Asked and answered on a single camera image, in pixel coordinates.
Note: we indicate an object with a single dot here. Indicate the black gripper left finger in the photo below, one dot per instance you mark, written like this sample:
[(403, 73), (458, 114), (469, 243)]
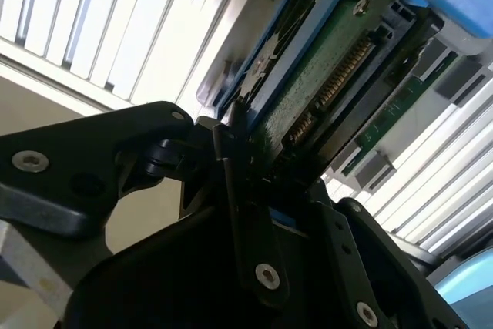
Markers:
[(77, 152)]

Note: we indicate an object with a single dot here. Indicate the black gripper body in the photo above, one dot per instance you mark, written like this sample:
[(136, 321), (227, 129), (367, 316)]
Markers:
[(173, 286)]

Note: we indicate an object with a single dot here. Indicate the hard disk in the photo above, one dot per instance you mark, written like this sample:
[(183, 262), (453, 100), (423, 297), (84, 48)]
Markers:
[(308, 86)]

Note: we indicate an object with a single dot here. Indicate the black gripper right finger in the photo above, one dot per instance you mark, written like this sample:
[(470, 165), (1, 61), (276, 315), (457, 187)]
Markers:
[(339, 248)]

